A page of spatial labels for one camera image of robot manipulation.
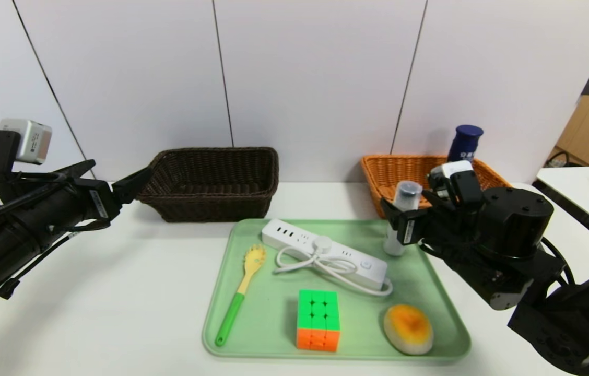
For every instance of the green orange puzzle cube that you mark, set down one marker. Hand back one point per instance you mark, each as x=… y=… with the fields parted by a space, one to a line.
x=318 y=319

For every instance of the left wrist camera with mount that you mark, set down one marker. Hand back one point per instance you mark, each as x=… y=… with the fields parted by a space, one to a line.
x=25 y=140

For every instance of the light green plastic tray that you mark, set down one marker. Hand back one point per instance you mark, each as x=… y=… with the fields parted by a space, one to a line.
x=268 y=313

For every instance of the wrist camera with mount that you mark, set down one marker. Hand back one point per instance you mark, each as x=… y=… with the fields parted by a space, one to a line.
x=454 y=169
x=25 y=140

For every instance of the yellow green pasta spoon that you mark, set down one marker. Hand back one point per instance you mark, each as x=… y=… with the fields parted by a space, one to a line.
x=232 y=316

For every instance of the orange wicker basket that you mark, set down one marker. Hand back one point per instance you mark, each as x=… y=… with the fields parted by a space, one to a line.
x=383 y=177

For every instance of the white tube with clear cap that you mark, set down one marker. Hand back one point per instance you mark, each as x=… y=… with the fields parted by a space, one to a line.
x=407 y=196

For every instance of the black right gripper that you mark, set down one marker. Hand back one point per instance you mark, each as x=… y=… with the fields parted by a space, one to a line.
x=405 y=229

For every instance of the orange topped bread bun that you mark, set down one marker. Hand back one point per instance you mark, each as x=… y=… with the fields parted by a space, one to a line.
x=408 y=330

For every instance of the white side table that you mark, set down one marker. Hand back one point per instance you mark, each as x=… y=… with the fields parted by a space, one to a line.
x=581 y=193

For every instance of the white bottle with blue cap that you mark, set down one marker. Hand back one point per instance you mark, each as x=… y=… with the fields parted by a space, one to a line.
x=464 y=141

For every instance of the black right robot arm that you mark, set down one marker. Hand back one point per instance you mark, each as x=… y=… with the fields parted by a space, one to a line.
x=514 y=219

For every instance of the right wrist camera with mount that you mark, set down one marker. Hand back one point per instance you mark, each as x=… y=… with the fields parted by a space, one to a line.
x=454 y=169

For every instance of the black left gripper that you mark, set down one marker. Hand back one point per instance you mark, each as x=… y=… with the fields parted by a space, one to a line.
x=98 y=200

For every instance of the dark brown wicker basket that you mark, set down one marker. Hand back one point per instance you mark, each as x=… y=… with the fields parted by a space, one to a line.
x=205 y=203

